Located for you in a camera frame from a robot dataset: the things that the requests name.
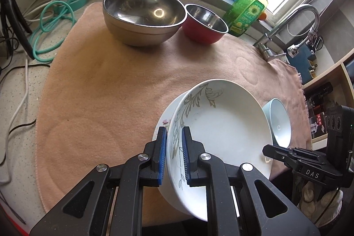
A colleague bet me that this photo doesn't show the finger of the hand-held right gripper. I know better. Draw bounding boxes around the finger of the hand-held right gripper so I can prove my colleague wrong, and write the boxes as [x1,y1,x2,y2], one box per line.
[262,144,328,167]

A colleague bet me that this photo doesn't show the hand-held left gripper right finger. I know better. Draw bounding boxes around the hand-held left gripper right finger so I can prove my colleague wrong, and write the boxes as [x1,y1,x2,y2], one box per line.
[181,127,321,236]

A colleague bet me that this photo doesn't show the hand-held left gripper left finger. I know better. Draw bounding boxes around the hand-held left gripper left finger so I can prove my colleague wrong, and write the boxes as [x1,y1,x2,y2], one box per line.
[30,126,168,236]

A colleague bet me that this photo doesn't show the light blue ceramic bowl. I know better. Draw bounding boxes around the light blue ceramic bowl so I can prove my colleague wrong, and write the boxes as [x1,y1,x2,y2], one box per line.
[261,98,292,147]

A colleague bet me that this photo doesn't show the purple-flower white plate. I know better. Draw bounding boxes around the purple-flower white plate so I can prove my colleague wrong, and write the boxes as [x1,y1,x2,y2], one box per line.
[153,92,190,144]

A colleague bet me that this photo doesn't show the white leaf-pattern deep plate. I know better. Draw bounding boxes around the white leaf-pattern deep plate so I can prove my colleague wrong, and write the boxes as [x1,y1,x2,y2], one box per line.
[158,79,273,223]

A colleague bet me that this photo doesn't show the red steel bowl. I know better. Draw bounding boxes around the red steel bowl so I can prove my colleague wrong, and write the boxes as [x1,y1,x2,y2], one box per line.
[181,4,229,45]

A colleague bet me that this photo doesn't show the large stainless steel bowl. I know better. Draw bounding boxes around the large stainless steel bowl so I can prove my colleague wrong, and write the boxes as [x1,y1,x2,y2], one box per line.
[102,0,187,47]

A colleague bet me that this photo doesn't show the person's right hand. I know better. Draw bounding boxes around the person's right hand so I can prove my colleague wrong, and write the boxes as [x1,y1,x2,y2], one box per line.
[300,178,343,228]

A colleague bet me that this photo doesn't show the box with pot picture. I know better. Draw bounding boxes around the box with pot picture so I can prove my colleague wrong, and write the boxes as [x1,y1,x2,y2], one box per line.
[310,117,328,140]

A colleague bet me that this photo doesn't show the red box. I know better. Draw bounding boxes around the red box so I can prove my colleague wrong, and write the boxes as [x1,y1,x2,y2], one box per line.
[308,105,326,118]

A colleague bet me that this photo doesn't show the black box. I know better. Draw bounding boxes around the black box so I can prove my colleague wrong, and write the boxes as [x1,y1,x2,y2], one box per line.
[304,82,334,104]

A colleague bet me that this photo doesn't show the wooden shelf with items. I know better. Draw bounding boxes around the wooden shelf with items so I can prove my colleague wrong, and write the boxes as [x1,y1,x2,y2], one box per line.
[301,40,354,148]

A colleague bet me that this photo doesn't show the pink towel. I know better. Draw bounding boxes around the pink towel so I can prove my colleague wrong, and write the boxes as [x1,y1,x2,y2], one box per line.
[35,2,309,227]

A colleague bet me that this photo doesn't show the blue knife holder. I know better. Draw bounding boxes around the blue knife holder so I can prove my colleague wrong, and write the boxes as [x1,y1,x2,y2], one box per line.
[286,44,318,84]

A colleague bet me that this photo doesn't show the green dish soap bottle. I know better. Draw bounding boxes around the green dish soap bottle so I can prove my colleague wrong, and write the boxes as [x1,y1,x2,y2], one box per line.
[223,0,279,38]

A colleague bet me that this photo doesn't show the chrome kitchen faucet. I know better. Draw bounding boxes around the chrome kitchen faucet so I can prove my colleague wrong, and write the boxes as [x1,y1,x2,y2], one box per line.
[253,4,321,62]

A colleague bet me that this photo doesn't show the red plastic basin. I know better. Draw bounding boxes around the red plastic basin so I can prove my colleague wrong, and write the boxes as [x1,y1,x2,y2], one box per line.
[0,192,20,236]

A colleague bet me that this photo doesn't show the black tripod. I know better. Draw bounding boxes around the black tripod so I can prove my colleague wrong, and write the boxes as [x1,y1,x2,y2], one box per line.
[0,0,34,59]

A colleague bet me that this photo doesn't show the black handled scissors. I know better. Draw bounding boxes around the black handled scissors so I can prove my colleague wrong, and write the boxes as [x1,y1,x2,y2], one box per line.
[307,31,324,54]

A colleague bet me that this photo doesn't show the white cable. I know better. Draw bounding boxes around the white cable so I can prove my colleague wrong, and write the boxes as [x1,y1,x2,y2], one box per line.
[0,0,69,184]

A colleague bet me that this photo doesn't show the green hose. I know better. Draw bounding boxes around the green hose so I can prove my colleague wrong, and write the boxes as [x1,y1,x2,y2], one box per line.
[29,0,107,63]

